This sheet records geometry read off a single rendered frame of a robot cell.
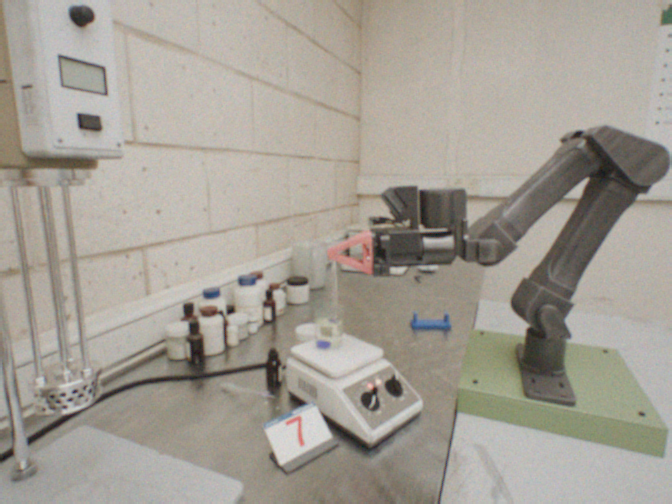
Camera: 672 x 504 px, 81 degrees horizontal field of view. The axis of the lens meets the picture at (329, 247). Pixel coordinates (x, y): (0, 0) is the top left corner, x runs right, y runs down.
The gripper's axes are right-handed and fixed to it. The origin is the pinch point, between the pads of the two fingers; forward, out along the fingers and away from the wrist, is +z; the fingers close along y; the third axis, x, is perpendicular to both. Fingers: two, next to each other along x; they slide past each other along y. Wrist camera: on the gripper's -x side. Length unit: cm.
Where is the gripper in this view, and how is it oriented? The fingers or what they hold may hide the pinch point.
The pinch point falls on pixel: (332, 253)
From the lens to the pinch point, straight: 66.8
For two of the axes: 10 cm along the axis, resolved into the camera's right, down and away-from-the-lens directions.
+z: -10.0, 0.5, 0.5
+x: 0.6, 9.8, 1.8
